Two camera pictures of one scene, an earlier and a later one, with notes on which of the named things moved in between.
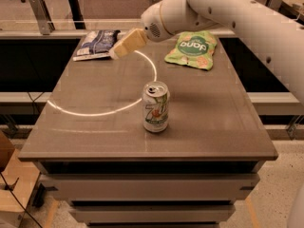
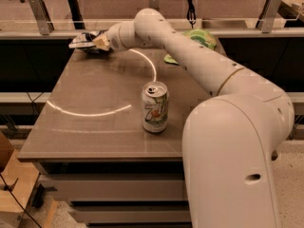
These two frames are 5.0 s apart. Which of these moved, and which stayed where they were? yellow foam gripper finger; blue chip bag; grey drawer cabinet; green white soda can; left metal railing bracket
Moved: blue chip bag; yellow foam gripper finger
Stayed: left metal railing bracket; grey drawer cabinet; green white soda can
